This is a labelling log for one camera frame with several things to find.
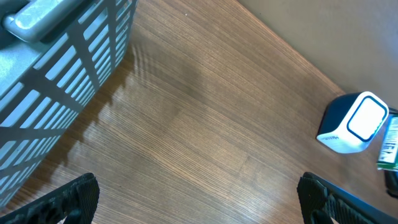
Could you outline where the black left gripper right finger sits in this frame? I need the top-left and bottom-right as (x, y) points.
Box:
(297, 172), (397, 224)

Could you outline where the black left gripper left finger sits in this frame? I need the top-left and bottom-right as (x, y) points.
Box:
(1, 173), (100, 224)

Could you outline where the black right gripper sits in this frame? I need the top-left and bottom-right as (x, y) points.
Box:
(384, 170), (398, 198)

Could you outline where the green carton with barcode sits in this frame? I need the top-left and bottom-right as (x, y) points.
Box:
(377, 114), (397, 171)

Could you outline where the white barcode scanner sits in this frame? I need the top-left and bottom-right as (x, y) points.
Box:
(317, 91), (389, 154)

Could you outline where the grey plastic lattice basket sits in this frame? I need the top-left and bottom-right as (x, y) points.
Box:
(1, 0), (137, 207)

